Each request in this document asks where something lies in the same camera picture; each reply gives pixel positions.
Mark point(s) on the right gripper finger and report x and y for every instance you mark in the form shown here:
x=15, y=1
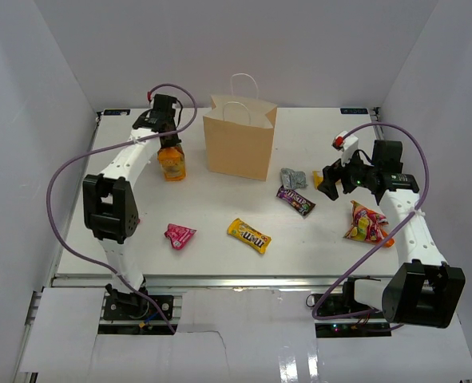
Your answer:
x=329, y=189
x=333, y=171

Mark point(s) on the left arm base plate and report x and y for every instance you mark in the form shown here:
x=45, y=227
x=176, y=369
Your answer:
x=129, y=306

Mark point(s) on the orange gummy snack bag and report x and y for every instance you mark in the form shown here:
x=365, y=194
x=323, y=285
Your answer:
x=172, y=163

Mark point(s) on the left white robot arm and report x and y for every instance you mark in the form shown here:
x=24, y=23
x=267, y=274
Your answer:
x=109, y=205

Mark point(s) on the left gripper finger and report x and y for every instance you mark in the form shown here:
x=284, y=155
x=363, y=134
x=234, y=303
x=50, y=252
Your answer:
x=175, y=139
x=167, y=140

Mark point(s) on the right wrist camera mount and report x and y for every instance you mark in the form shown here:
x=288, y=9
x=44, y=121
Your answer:
x=347, y=145

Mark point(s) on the colourful Fox's candy bag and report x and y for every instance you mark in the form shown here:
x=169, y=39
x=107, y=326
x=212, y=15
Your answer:
x=367, y=226

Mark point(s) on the yellow M&M's packet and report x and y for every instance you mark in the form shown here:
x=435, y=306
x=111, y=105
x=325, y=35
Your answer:
x=249, y=235

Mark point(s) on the brown M&M's packet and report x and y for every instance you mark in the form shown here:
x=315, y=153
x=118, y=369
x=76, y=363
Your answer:
x=301, y=205

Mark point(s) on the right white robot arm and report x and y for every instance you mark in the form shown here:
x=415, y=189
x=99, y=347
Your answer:
x=425, y=290

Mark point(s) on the aluminium table frame rail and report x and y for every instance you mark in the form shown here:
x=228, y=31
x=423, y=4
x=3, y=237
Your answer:
x=202, y=281

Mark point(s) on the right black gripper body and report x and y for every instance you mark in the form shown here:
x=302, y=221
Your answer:
x=357, y=174

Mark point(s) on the yellow snack bar packet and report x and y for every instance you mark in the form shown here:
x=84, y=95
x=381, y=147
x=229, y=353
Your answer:
x=317, y=178

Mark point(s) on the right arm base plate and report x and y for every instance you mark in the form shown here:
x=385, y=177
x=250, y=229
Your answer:
x=368, y=325

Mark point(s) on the brown paper bag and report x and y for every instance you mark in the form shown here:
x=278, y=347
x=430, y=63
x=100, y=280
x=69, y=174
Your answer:
x=239, y=135

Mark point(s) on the pink candy packet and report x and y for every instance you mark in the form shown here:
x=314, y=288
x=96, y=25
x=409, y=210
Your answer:
x=178, y=235

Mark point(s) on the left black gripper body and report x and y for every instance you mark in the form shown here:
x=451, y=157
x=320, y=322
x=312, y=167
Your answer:
x=172, y=124

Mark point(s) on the silver foil snack packet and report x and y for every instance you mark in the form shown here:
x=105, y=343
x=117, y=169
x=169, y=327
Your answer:
x=292, y=180

